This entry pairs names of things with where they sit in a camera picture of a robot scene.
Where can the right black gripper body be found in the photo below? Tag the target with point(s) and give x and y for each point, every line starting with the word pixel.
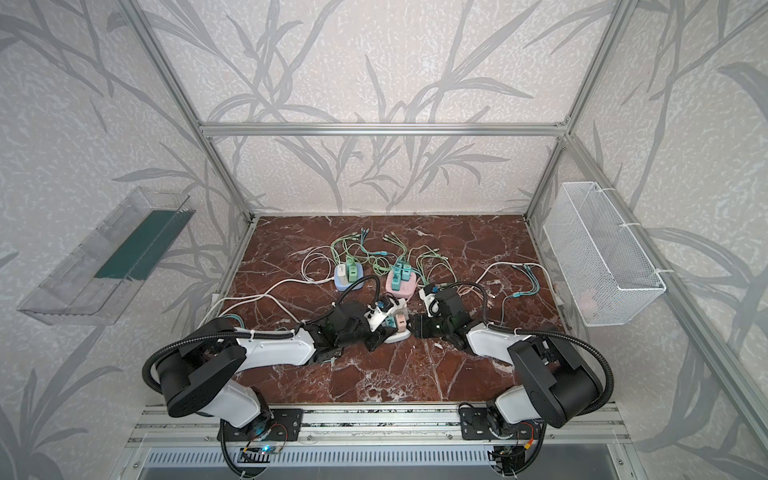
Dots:
pixel 433 318

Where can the green charger on blue strip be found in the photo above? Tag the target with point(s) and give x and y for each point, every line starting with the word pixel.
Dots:
pixel 352 272

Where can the pink power strip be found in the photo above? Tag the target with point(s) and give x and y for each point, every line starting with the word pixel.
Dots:
pixel 406 288

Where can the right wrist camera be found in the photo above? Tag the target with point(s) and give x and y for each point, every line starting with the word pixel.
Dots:
pixel 428 296

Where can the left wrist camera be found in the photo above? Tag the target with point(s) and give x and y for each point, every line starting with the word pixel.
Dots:
pixel 376 318

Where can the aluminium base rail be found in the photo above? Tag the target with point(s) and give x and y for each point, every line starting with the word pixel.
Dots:
pixel 374 424

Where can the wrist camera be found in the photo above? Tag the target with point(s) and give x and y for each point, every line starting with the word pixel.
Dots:
pixel 376 318
pixel 428 296

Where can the white power strip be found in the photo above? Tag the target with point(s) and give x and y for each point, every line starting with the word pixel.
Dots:
pixel 397 337

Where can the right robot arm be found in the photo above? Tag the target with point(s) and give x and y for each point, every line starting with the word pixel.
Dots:
pixel 559 376

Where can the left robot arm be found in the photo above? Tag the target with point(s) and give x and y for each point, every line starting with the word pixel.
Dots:
pixel 195 375

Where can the white wire mesh basket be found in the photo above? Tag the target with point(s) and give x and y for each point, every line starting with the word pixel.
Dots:
pixel 608 274

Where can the pink charger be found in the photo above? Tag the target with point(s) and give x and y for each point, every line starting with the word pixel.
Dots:
pixel 401 323

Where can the clear plastic wall tray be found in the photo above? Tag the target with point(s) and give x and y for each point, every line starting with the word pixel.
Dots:
pixel 95 283

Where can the blue power strip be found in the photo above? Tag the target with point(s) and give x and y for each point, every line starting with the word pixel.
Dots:
pixel 341 287

